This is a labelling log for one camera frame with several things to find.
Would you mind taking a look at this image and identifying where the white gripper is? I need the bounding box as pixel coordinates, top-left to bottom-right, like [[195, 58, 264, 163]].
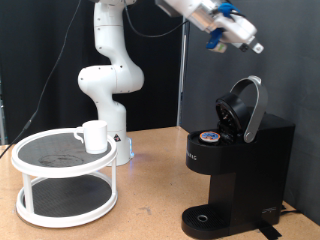
[[213, 12, 265, 55]]

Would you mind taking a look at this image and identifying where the K-cup coffee pod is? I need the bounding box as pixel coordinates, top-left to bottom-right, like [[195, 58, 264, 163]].
[[199, 130, 222, 145]]

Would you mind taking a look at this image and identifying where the black Keurig coffee machine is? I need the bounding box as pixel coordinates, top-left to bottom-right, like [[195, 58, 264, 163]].
[[180, 75, 296, 240]]

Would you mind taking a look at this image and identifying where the white ceramic mug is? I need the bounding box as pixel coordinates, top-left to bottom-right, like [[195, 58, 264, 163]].
[[73, 120, 109, 155]]

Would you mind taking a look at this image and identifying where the grey backdrop fabric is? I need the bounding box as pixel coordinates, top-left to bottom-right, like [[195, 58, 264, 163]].
[[180, 0, 320, 226]]

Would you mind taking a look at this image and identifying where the grey metal vertical pole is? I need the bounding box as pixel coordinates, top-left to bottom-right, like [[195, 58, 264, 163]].
[[176, 19, 191, 128]]

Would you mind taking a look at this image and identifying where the black tape strip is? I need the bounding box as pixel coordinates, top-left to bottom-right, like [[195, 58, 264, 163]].
[[255, 224, 283, 240]]

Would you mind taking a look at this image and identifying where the black backdrop curtain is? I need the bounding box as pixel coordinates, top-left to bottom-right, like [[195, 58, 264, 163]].
[[0, 0, 185, 146]]

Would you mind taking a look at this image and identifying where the white two-tier turntable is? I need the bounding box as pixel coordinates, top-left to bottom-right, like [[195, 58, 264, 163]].
[[10, 128, 119, 229]]

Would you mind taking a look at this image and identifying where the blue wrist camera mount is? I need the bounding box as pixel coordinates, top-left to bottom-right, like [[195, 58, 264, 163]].
[[205, 27, 229, 54]]

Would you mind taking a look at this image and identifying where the blue cable clip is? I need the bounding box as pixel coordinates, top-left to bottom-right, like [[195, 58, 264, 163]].
[[217, 2, 242, 18]]

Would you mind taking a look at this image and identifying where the black power cord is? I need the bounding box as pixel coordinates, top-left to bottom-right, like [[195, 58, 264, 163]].
[[279, 203, 302, 215]]

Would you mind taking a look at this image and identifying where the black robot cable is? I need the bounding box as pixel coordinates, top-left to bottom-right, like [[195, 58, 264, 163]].
[[0, 0, 188, 158]]

